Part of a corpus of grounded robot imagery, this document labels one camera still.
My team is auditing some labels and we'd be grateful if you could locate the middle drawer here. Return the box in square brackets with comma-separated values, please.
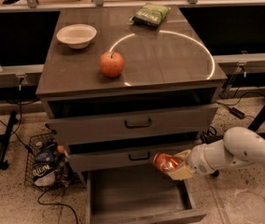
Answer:
[68, 140, 201, 173]

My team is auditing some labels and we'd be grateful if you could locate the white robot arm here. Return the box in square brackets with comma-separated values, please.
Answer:
[168, 127, 265, 180]

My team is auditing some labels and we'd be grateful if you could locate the black power adapter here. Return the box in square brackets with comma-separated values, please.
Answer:
[229, 107, 245, 119]

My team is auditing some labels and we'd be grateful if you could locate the grey drawer cabinet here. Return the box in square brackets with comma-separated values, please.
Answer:
[35, 6, 228, 224]

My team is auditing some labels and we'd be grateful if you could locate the top drawer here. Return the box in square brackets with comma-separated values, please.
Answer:
[49, 104, 218, 144]

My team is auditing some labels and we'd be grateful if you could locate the white bowl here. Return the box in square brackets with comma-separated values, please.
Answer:
[56, 24, 97, 49]

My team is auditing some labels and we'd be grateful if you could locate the open bottom drawer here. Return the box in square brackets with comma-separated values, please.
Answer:
[86, 164, 207, 224]

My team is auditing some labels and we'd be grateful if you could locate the black floor cable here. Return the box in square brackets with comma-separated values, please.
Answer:
[36, 185, 79, 224]

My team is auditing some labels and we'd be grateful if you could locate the black table leg left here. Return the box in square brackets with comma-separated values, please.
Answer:
[0, 111, 17, 170]

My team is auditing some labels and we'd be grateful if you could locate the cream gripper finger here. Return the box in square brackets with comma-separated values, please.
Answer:
[169, 165, 193, 180]
[174, 149, 191, 161]

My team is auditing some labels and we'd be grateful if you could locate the black wire basket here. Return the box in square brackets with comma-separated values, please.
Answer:
[24, 133, 76, 190]

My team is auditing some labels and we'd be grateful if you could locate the green chip bag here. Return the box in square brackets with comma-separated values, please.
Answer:
[132, 3, 170, 27]

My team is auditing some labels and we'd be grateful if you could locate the blue white snack bag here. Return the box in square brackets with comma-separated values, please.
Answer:
[32, 150, 55, 187]

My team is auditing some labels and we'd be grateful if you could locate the red apple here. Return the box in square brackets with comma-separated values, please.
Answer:
[99, 51, 124, 77]

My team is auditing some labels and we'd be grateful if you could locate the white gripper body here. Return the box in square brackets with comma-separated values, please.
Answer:
[187, 144, 217, 175]

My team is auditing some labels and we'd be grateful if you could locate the red coke can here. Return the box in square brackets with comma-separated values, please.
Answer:
[153, 152, 182, 174]

